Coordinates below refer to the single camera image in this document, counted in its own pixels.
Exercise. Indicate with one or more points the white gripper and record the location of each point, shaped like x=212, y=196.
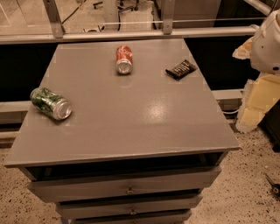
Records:
x=266, y=48

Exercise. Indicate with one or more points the red coke can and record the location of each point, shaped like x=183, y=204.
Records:
x=124, y=61

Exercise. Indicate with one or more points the green soda can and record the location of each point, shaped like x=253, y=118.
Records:
x=51, y=104

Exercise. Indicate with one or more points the black snack packet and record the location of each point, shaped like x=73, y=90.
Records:
x=181, y=70

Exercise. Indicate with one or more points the black caster wheel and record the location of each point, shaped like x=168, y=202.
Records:
x=275, y=188

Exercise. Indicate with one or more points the grey drawer cabinet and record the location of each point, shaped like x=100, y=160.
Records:
x=142, y=122

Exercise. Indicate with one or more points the middle grey drawer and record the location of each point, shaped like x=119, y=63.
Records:
x=129, y=206

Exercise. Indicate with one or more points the grey drawer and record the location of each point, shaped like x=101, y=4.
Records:
x=124, y=185
x=165, y=217
x=129, y=206

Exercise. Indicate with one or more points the bottom grey drawer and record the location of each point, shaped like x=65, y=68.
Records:
x=165, y=217

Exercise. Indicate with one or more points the top grey drawer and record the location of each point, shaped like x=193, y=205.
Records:
x=124, y=185

